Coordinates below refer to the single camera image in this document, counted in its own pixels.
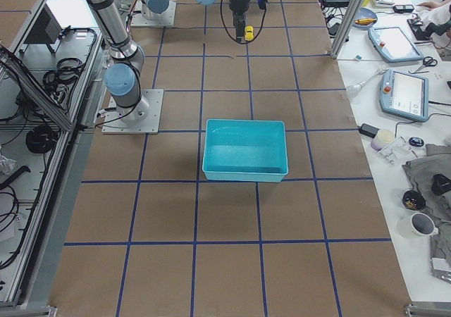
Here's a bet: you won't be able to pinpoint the white mug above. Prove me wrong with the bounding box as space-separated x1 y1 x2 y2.
397 212 438 238

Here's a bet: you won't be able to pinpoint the teal plastic bin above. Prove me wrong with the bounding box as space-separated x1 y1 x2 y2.
202 119 288 182

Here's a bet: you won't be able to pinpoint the grey cloth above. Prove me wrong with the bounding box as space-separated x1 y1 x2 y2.
402 143 451 285

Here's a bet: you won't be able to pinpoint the aluminium frame post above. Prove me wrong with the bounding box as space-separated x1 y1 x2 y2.
330 0 364 59

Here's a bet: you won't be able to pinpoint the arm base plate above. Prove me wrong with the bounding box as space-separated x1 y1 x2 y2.
131 0 176 27
101 89 164 135

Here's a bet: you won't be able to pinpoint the teach pendant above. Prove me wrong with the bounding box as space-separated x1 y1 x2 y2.
368 27 424 63
379 69 429 122

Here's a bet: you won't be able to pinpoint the coiled black cable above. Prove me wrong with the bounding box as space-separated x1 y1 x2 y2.
25 123 57 155

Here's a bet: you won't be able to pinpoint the yellow beetle toy car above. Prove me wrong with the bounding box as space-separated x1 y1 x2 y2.
245 25 254 42

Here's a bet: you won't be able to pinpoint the far teach pendant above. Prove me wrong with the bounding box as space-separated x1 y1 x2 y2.
368 27 424 63

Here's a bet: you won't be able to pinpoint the white purple cup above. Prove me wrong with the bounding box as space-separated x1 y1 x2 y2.
371 129 395 151

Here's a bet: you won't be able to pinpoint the scissors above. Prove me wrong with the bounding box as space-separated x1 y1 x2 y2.
412 56 438 74

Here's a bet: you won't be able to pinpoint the near teach pendant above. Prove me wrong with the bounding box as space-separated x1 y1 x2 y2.
379 69 429 122

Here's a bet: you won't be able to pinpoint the blue plate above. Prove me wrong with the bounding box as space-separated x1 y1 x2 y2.
352 7 378 29

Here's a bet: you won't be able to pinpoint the small black bowl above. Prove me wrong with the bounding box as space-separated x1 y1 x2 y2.
402 190 426 211

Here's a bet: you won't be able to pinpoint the black power adapter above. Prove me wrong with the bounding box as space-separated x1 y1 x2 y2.
358 123 380 139

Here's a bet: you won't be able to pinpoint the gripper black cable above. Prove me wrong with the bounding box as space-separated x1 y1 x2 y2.
219 0 267 44

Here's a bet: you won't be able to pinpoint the yellow toy on plate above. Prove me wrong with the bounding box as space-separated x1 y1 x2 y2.
354 18 377 25

